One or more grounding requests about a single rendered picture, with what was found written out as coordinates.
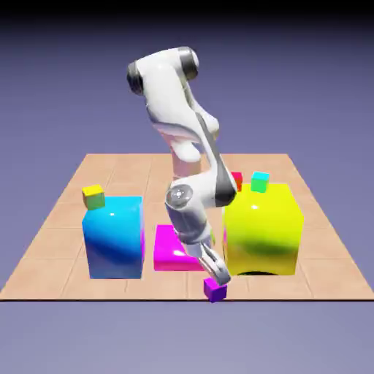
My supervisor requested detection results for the large yellow box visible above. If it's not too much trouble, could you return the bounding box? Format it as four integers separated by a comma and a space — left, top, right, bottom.
222, 183, 305, 277

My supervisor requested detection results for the small cyan cube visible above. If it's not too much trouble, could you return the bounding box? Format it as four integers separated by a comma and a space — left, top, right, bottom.
250, 171, 270, 194

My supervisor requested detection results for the small red cube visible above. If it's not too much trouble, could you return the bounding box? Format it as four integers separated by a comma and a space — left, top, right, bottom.
230, 171, 243, 193

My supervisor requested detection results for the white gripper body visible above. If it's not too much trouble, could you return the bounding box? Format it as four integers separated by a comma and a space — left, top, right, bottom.
198, 243, 232, 287

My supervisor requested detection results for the small purple cube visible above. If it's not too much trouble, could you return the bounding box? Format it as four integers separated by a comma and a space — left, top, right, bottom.
203, 277, 228, 303

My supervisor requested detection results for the large magenta box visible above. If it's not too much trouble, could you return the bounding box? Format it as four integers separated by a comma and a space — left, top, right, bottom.
153, 224, 206, 272

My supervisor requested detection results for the large blue box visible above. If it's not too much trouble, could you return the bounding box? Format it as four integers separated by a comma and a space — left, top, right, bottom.
81, 195, 145, 280

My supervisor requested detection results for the small yellow cube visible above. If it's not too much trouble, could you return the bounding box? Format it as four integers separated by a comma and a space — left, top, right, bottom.
81, 184, 107, 211

